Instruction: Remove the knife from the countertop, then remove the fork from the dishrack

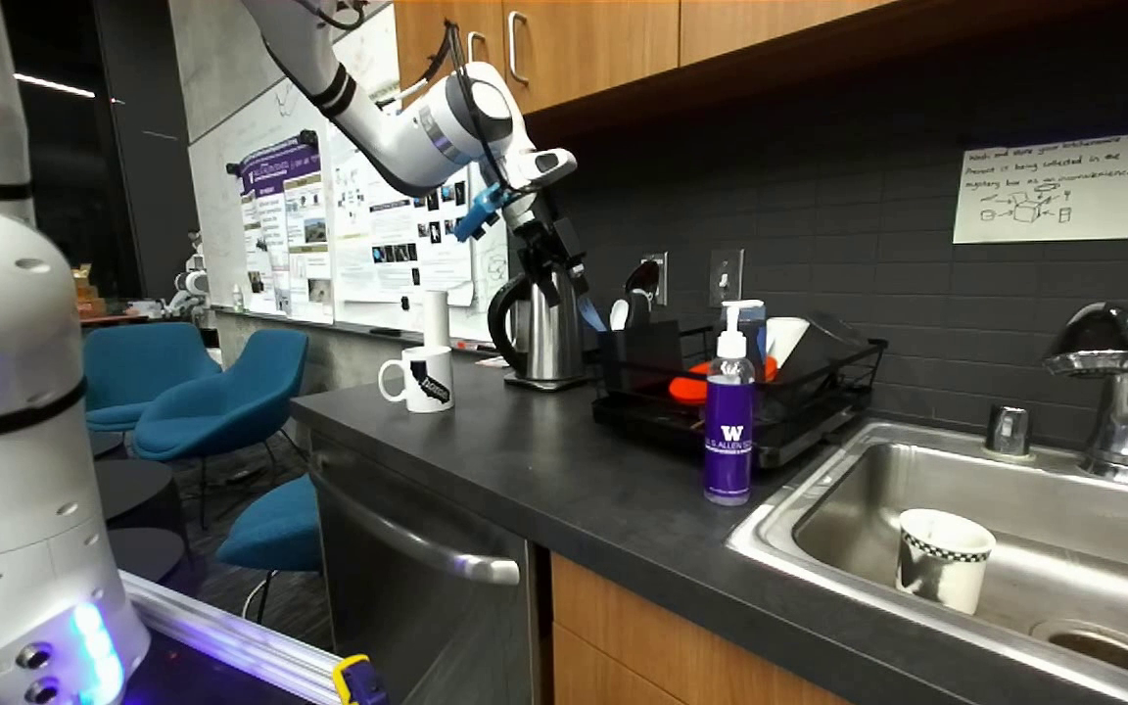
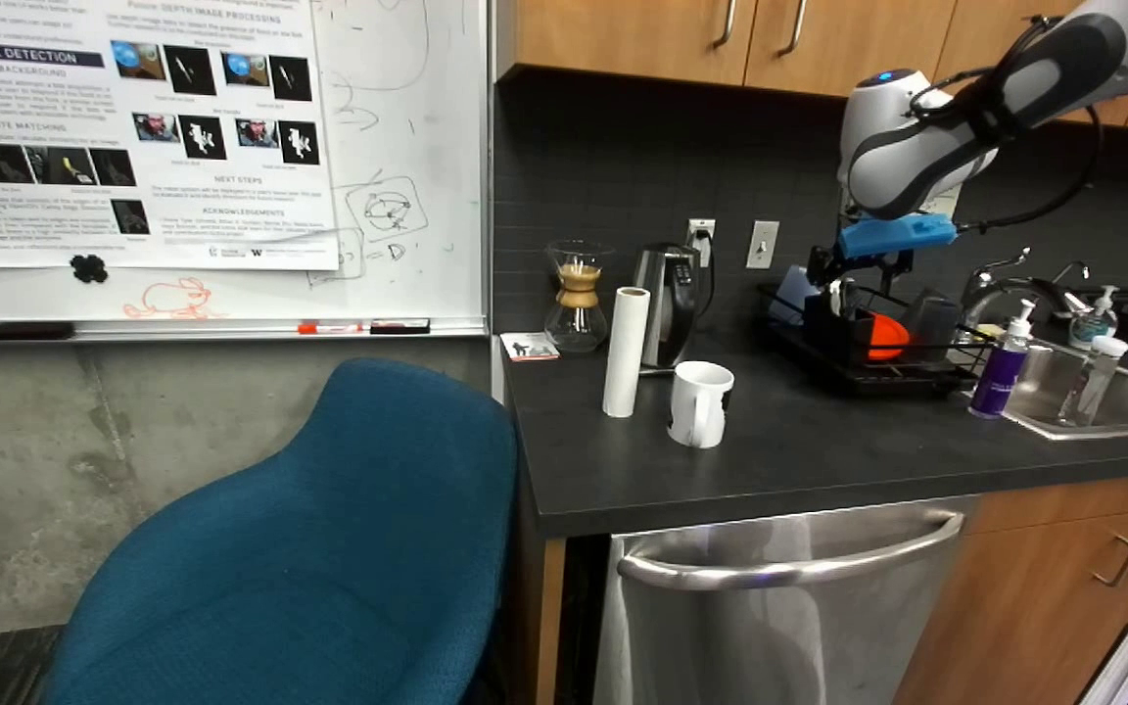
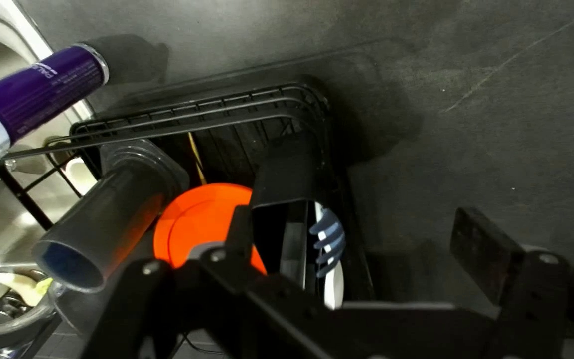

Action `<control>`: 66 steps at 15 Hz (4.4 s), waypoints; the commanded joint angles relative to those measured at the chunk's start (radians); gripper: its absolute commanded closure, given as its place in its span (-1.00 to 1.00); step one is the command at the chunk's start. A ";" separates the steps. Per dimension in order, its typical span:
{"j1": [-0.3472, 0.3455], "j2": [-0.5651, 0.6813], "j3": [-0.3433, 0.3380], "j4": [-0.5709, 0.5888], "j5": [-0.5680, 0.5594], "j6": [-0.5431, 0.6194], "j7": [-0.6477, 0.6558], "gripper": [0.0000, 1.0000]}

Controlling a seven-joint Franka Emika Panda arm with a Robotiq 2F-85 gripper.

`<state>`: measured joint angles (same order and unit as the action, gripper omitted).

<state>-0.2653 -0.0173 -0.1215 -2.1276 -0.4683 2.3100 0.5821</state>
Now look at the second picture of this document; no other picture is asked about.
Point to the chrome faucet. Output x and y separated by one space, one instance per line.
999 278

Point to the research poster with photos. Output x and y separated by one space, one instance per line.
133 131

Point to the red whiteboard marker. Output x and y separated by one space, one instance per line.
331 325

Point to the black splat magnet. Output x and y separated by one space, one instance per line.
89 267

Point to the white whiteboard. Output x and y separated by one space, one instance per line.
419 156

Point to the wooden upper cabinet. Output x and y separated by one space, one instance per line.
615 40

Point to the white mug with black mark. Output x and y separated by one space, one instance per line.
698 406

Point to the white paper towel roll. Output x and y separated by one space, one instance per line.
624 352

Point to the glass pour-over coffee maker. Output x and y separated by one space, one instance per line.
576 298

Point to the black whiteboard marker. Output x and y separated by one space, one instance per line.
401 321

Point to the wooden lower cabinet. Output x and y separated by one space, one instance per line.
1047 587

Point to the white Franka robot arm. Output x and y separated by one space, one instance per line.
918 131

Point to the blue shell chair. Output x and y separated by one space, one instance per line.
316 560

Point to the purple pump sanitizer bottle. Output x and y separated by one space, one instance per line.
999 373

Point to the stainless steel sink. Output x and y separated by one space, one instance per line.
1115 395

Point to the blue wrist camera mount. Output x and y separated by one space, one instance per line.
899 235

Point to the white wall outlet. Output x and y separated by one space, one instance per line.
701 244

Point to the orange item in rack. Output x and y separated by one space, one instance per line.
888 338

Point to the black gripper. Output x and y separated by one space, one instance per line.
865 278

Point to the wooden cabinet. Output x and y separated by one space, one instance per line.
1047 587
615 40

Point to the small white red card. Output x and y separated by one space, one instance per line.
531 344

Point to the steel electric kettle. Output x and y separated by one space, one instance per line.
667 306

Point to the stainless steel dishwasher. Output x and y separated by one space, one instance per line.
774 613

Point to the black whiteboard eraser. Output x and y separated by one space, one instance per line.
25 330

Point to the white light switch plate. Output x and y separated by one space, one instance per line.
760 244

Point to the clear pump soap bottle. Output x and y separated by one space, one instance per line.
1098 376

